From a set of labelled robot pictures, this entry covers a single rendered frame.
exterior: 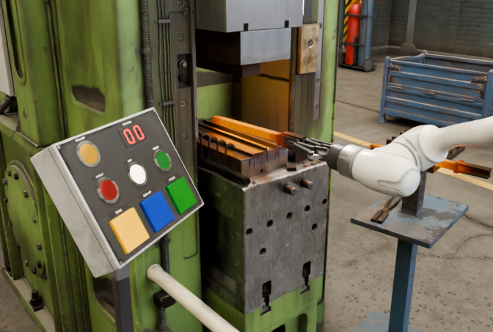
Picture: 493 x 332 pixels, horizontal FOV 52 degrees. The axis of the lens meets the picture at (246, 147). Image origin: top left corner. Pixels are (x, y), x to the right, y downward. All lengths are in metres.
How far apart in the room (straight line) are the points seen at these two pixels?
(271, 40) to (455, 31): 8.81
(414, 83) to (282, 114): 3.71
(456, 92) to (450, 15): 5.13
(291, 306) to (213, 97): 0.85
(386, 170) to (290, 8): 0.59
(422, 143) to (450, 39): 8.98
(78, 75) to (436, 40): 9.16
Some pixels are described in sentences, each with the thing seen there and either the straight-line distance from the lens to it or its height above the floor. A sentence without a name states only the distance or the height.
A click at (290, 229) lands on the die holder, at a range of 1.71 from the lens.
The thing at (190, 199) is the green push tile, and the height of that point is 0.99.
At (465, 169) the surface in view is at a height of 0.93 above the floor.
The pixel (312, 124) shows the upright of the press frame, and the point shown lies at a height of 0.98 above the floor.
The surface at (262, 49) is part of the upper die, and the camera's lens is 1.52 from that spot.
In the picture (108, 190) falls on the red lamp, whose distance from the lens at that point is 1.09.
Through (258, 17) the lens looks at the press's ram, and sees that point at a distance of 1.50.
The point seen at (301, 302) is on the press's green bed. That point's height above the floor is 0.39.
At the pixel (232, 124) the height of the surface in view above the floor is 1.03.
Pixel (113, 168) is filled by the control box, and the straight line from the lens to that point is 1.12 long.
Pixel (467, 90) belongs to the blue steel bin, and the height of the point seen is 0.50.
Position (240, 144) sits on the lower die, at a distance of 1.66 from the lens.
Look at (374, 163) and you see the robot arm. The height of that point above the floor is 1.07.
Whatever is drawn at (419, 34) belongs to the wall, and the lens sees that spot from 10.72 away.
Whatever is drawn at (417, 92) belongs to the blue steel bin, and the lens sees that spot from 5.48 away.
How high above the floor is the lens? 1.51
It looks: 18 degrees down
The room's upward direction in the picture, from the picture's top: straight up
